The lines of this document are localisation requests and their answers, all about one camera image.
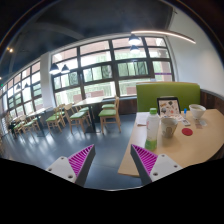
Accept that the green upholstered booth bench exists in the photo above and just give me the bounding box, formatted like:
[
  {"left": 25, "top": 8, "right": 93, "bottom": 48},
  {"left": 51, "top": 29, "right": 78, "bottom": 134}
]
[{"left": 136, "top": 82, "right": 200, "bottom": 112}]

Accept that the grey ceramic mug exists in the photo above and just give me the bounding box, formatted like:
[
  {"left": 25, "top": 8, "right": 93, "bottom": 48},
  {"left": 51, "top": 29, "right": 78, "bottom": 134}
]
[{"left": 161, "top": 118, "right": 178, "bottom": 138}]

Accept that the wooden chair green seat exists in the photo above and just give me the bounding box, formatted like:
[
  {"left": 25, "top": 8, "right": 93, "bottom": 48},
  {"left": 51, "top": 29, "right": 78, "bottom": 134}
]
[
  {"left": 46, "top": 106, "right": 65, "bottom": 131},
  {"left": 64, "top": 104, "right": 89, "bottom": 133},
  {"left": 98, "top": 98, "right": 121, "bottom": 131},
  {"left": 23, "top": 116, "right": 40, "bottom": 132},
  {"left": 102, "top": 96, "right": 119, "bottom": 110}
]

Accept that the white bowl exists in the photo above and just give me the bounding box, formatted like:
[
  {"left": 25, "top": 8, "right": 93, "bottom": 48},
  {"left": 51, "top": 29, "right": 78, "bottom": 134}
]
[{"left": 189, "top": 104, "right": 206, "bottom": 119}]

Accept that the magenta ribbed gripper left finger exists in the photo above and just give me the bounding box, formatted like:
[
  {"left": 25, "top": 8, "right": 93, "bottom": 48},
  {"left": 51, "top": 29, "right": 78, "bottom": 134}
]
[{"left": 47, "top": 144, "right": 95, "bottom": 186}]

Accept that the small white remote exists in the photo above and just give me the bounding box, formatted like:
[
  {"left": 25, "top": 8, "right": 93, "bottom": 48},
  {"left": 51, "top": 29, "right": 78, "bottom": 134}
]
[{"left": 182, "top": 119, "right": 191, "bottom": 126}]

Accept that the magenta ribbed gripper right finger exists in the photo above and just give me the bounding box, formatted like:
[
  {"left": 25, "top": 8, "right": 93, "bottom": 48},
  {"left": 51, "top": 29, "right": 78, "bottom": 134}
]
[{"left": 131, "top": 144, "right": 182, "bottom": 185}]

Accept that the black framed picture stand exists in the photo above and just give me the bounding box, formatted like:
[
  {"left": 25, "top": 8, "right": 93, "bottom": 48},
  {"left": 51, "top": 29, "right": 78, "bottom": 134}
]
[{"left": 157, "top": 97, "right": 180, "bottom": 117}]

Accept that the red round coaster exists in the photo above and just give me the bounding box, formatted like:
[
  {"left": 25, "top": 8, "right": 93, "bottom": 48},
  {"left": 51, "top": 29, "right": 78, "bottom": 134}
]
[{"left": 182, "top": 128, "right": 193, "bottom": 136}]

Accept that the white paper sheet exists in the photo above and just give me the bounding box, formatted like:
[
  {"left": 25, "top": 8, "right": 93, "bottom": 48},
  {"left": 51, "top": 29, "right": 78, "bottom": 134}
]
[{"left": 136, "top": 112, "right": 149, "bottom": 126}]

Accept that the curved linear ceiling light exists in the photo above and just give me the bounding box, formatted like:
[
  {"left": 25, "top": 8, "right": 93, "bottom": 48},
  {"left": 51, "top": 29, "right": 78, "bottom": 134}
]
[{"left": 131, "top": 30, "right": 196, "bottom": 44}]

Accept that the wooden dining table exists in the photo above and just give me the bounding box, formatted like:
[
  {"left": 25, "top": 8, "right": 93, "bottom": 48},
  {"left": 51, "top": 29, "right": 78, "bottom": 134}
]
[
  {"left": 75, "top": 96, "right": 104, "bottom": 133},
  {"left": 27, "top": 106, "right": 53, "bottom": 137}
]

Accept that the clear green-capped water bottle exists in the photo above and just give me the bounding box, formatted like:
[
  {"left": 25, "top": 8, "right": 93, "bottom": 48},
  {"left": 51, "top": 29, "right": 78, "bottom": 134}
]
[{"left": 145, "top": 108, "right": 160, "bottom": 151}]

